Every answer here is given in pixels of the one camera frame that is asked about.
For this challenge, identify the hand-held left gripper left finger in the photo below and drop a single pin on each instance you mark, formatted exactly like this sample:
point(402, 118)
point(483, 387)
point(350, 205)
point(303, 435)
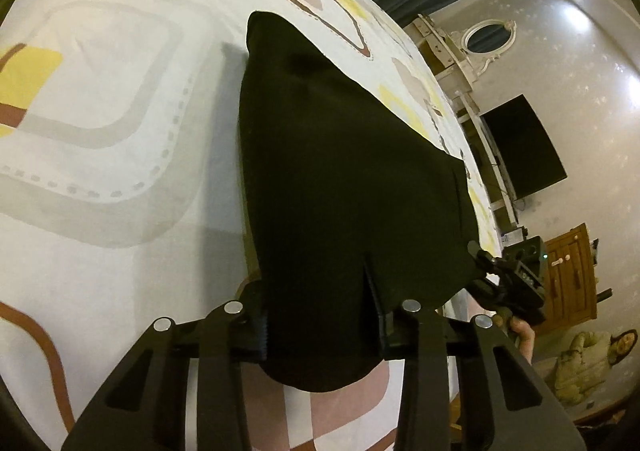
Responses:
point(262, 331)

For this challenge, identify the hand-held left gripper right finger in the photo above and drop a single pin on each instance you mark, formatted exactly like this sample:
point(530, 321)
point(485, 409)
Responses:
point(380, 326)

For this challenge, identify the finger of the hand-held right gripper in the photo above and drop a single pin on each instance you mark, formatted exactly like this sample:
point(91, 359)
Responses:
point(482, 258)
point(485, 293)

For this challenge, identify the black pants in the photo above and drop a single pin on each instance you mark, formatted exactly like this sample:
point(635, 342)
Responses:
point(340, 181)

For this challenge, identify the person's right hand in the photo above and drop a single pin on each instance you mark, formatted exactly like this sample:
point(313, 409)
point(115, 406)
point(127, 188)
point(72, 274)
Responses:
point(522, 336)

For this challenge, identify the wooden cabinet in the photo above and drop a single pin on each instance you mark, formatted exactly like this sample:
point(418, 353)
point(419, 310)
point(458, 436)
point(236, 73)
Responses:
point(575, 276)

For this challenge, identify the white television stand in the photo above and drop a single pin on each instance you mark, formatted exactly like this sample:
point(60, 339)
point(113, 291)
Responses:
point(500, 191)

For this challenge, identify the black television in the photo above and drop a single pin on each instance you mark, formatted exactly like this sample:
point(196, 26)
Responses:
point(525, 146)

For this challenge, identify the white dressing table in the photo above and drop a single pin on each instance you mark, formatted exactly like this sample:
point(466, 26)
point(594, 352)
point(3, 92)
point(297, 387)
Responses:
point(440, 56)

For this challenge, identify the oval white vanity mirror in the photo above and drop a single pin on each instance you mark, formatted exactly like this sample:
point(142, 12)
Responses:
point(482, 36)

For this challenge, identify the bed with printed sheet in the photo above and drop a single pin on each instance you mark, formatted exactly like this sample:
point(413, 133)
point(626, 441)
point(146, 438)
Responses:
point(125, 131)

